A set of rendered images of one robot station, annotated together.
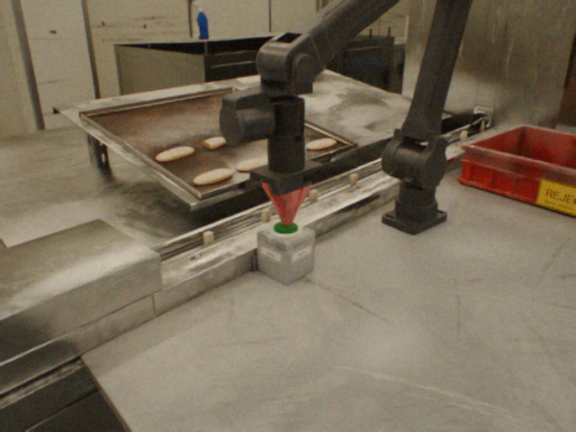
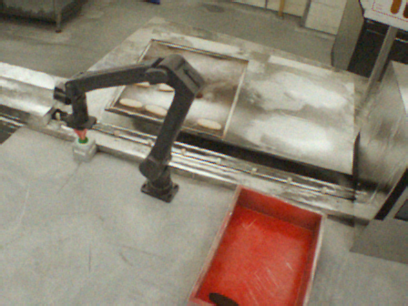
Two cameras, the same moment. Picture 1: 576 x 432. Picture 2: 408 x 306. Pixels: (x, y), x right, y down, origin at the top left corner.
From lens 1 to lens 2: 1.35 m
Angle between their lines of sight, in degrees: 54
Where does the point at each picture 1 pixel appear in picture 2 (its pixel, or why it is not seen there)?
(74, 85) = not seen: outside the picture
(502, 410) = (17, 226)
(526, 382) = (33, 233)
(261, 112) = (61, 95)
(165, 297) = (45, 129)
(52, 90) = not seen: outside the picture
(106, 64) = not seen: outside the picture
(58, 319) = (15, 113)
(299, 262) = (78, 155)
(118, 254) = (40, 107)
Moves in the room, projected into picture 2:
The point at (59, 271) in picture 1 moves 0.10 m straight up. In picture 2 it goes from (26, 102) to (23, 82)
